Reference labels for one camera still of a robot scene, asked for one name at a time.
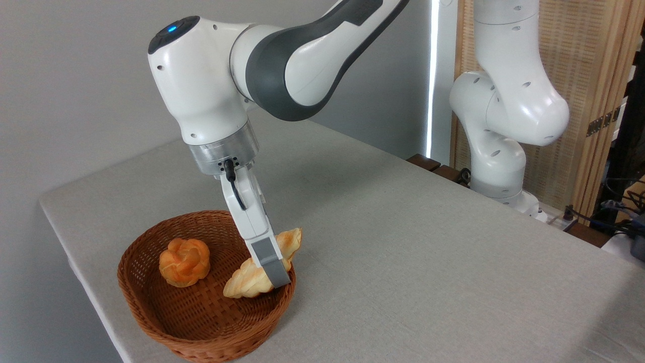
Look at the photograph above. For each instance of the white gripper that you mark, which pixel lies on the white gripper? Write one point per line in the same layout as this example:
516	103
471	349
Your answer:
252	212

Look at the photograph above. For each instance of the long pale braided bread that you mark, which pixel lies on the long pale braided bread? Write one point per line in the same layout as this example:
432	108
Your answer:
244	282

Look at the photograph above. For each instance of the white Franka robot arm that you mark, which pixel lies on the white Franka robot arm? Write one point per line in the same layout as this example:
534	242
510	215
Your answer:
211	85

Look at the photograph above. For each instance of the round orange knotted bread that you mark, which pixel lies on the round orange knotted bread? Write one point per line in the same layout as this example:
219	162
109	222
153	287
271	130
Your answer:
184	262

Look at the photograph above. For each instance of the brown woven wicker basket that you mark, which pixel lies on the brown woven wicker basket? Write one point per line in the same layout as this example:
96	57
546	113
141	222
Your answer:
201	317

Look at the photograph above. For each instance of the grey tablecloth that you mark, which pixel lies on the grey tablecloth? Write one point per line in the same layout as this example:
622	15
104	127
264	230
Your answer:
403	252

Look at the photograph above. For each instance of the dark wooden block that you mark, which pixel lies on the dark wooden block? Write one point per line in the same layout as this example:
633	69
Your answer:
587	234
448	174
423	162

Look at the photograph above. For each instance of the dark metal screen hinge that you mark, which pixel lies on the dark metal screen hinge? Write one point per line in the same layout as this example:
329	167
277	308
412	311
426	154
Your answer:
602	122

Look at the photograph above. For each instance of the black upright stand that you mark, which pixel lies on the black upright stand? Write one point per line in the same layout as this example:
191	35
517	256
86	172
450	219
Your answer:
627	141

